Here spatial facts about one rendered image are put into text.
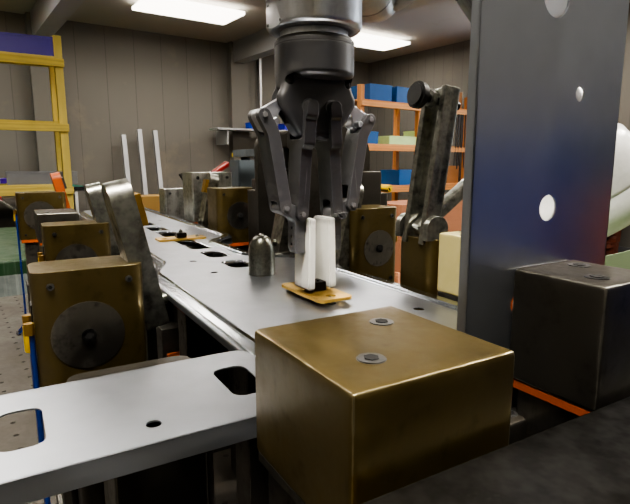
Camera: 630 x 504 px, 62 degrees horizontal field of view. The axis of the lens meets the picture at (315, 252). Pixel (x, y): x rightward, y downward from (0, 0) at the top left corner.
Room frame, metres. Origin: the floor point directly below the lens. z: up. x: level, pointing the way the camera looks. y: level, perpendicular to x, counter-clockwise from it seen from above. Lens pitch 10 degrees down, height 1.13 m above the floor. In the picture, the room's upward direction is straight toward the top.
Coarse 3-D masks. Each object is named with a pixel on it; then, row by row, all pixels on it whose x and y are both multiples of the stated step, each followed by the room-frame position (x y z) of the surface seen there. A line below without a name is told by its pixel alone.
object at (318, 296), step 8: (320, 280) 0.52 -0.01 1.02; (288, 288) 0.52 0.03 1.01; (296, 288) 0.52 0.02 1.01; (320, 288) 0.51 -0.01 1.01; (328, 288) 0.52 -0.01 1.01; (304, 296) 0.50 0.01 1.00; (312, 296) 0.49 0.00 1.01; (320, 296) 0.49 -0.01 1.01; (336, 296) 0.49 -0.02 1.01; (344, 296) 0.49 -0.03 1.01
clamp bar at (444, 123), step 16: (416, 96) 0.57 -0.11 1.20; (432, 96) 0.58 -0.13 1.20; (448, 96) 0.58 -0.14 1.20; (432, 112) 0.60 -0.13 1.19; (448, 112) 0.58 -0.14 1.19; (432, 128) 0.60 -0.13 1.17; (448, 128) 0.58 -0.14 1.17; (416, 144) 0.60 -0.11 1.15; (432, 144) 0.59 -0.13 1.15; (448, 144) 0.58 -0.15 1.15; (416, 160) 0.60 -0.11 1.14; (432, 160) 0.57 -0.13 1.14; (448, 160) 0.58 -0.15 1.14; (416, 176) 0.60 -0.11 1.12; (432, 176) 0.57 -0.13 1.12; (416, 192) 0.60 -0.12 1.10; (432, 192) 0.57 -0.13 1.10; (416, 208) 0.60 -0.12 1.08; (432, 208) 0.57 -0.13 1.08
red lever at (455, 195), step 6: (462, 180) 0.62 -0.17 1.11; (456, 186) 0.62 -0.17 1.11; (462, 186) 0.61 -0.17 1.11; (450, 192) 0.61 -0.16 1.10; (456, 192) 0.60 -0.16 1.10; (462, 192) 0.61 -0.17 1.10; (444, 198) 0.60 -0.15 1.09; (450, 198) 0.60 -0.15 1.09; (456, 198) 0.60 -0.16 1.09; (462, 198) 0.61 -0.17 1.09; (444, 204) 0.59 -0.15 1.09; (450, 204) 0.60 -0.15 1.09; (456, 204) 0.60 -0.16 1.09; (444, 210) 0.59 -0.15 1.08; (450, 210) 0.60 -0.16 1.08; (420, 216) 0.59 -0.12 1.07; (414, 222) 0.59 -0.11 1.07; (420, 222) 0.58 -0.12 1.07; (414, 228) 0.58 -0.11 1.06
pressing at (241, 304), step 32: (160, 224) 1.14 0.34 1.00; (192, 224) 1.11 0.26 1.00; (160, 256) 0.74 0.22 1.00; (192, 256) 0.74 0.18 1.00; (288, 256) 0.73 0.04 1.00; (192, 288) 0.55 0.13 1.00; (224, 288) 0.55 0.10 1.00; (256, 288) 0.55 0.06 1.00; (352, 288) 0.55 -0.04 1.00; (384, 288) 0.55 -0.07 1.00; (224, 320) 0.44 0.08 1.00; (256, 320) 0.43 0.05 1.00; (288, 320) 0.43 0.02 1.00; (448, 320) 0.43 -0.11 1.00
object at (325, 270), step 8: (320, 216) 0.52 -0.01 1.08; (320, 224) 0.52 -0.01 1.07; (328, 224) 0.51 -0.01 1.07; (320, 232) 0.52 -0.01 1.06; (328, 232) 0.51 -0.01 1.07; (320, 240) 0.52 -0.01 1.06; (328, 240) 0.51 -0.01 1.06; (320, 248) 0.52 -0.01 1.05; (328, 248) 0.51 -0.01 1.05; (320, 256) 0.52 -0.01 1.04; (328, 256) 0.51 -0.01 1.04; (320, 264) 0.52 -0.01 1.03; (328, 264) 0.51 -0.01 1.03; (320, 272) 0.52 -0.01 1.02; (328, 272) 0.51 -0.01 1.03; (328, 280) 0.51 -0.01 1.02
